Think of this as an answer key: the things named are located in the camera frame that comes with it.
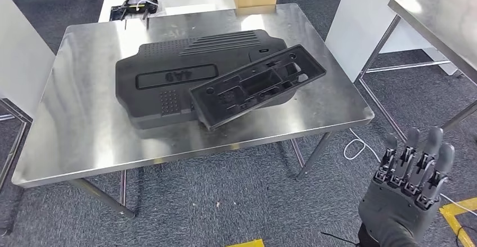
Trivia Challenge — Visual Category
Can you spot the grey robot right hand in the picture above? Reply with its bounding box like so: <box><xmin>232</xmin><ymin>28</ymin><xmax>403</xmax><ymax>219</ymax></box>
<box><xmin>357</xmin><ymin>127</ymin><xmax>456</xmax><ymax>247</ymax></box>

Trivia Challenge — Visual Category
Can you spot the black plastic frame part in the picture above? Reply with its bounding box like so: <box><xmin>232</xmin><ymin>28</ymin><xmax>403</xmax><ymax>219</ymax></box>
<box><xmin>188</xmin><ymin>44</ymin><xmax>327</xmax><ymax>131</ymax></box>

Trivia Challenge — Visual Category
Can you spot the stainless steel workbench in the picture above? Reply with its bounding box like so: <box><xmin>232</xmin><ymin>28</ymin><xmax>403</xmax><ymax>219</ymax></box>
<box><xmin>11</xmin><ymin>3</ymin><xmax>375</xmax><ymax>219</ymax></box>

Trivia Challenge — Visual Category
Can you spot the yellow floor tape square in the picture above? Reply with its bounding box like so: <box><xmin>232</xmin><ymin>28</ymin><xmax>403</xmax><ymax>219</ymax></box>
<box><xmin>439</xmin><ymin>196</ymin><xmax>477</xmax><ymax>247</ymax></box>
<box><xmin>225</xmin><ymin>239</ymin><xmax>266</xmax><ymax>247</ymax></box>

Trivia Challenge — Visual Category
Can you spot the black plastic engine cover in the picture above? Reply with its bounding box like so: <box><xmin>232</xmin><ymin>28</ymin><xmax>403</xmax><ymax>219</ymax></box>
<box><xmin>114</xmin><ymin>29</ymin><xmax>299</xmax><ymax>131</ymax></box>

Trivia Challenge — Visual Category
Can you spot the white table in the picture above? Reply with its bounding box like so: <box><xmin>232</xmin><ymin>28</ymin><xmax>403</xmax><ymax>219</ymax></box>
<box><xmin>98</xmin><ymin>0</ymin><xmax>278</xmax><ymax>23</ymax></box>

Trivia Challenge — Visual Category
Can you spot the black antenna gadget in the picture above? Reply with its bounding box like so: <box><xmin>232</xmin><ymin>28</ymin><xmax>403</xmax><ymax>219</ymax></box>
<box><xmin>110</xmin><ymin>0</ymin><xmax>159</xmax><ymax>21</ymax></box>

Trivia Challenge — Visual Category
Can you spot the black floor cable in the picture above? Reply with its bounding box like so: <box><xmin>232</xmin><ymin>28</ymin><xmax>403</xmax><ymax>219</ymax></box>
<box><xmin>456</xmin><ymin>224</ymin><xmax>477</xmax><ymax>247</ymax></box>

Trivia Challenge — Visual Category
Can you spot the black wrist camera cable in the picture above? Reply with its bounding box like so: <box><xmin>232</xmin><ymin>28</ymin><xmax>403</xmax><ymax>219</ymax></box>
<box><xmin>321</xmin><ymin>232</ymin><xmax>361</xmax><ymax>246</ymax></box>

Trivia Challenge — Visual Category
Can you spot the white power cable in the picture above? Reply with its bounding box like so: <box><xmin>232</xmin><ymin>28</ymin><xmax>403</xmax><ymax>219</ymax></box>
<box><xmin>343</xmin><ymin>128</ymin><xmax>477</xmax><ymax>216</ymax></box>

